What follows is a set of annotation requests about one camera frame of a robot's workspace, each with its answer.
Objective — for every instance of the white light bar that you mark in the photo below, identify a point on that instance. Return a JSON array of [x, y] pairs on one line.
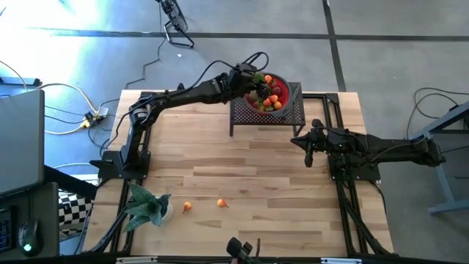
[[340, 260], [137, 259]]

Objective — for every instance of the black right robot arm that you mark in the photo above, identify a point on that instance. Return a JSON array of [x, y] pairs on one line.
[[395, 148]]

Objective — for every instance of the yellow plastic lemon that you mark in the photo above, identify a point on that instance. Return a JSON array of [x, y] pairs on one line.
[[261, 107]]

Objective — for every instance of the black computer mouse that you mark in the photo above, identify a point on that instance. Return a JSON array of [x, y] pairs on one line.
[[29, 238]]

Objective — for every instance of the black aluminium table frame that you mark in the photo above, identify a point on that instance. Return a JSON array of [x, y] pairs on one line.
[[318, 95]]

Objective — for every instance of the black white checkered board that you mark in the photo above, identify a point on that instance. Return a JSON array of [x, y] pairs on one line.
[[73, 210]]

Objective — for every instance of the red collapsible colander bowl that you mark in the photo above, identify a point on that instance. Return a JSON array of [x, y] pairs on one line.
[[287, 91]]

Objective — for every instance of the black floor fan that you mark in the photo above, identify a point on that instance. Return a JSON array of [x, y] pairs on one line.
[[176, 16]]

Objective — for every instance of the red plastic strawberry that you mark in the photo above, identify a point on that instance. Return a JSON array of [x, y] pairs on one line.
[[273, 83]]

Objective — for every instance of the small orange plastic pear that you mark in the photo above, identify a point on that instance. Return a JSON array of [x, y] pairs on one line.
[[268, 78], [187, 206], [273, 98], [266, 102], [277, 105], [221, 202]]

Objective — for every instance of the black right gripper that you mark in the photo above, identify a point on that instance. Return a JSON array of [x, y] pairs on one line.
[[320, 141]]

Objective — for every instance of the black table-level camera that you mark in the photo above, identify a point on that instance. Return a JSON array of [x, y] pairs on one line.
[[240, 251]]

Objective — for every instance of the green artificial potted plant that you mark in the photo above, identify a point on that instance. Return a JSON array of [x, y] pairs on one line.
[[146, 209]]

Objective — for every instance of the grey metal table frame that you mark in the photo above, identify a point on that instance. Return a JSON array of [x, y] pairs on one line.
[[436, 176]]

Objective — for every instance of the black keyboard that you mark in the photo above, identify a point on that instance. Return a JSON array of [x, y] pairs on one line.
[[5, 234]]

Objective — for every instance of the black desk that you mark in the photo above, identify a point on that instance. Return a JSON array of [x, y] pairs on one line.
[[49, 220]]

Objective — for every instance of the black perforated metal shelf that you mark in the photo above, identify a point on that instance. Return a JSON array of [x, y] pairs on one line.
[[242, 117]]

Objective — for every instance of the dark red plastic plum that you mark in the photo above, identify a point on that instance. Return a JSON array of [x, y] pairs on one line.
[[277, 90]]

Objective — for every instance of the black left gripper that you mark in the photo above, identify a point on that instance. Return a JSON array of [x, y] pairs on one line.
[[242, 78]]

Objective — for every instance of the dark flat floor bar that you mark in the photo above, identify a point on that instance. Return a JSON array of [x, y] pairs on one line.
[[20, 81]]

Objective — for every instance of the grey power strip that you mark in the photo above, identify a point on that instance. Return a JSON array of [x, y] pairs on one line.
[[102, 111]]

